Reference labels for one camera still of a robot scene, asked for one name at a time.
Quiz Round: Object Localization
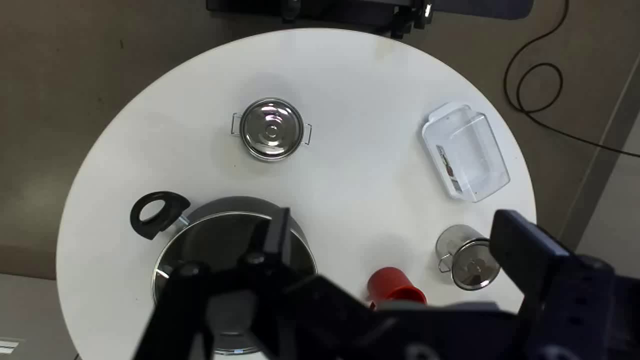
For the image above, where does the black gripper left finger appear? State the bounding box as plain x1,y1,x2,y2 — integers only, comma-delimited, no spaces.
135,205,315,360

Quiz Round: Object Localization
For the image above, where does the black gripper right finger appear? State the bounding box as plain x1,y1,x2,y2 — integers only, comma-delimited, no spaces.
490,208,640,360

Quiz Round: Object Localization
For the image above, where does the black cooking pot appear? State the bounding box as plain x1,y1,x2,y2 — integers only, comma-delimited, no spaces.
128,189,315,360

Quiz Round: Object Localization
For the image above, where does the steel mug with lid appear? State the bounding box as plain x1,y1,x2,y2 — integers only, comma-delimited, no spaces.
434,221,503,293

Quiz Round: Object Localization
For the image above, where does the small steel pot with lid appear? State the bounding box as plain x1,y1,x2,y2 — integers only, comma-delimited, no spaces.
230,96,315,163

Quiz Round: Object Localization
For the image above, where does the clear plastic food container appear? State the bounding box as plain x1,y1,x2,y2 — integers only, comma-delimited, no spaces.
418,100,512,203

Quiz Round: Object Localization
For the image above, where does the red plastic cup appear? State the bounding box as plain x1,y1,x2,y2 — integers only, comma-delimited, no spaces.
364,266,428,310

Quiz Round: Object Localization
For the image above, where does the black breadboard robot table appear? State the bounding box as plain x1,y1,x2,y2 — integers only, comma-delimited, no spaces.
203,0,536,39

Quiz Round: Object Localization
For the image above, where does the black cable on floor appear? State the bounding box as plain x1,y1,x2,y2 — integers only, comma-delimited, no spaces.
502,0,640,159

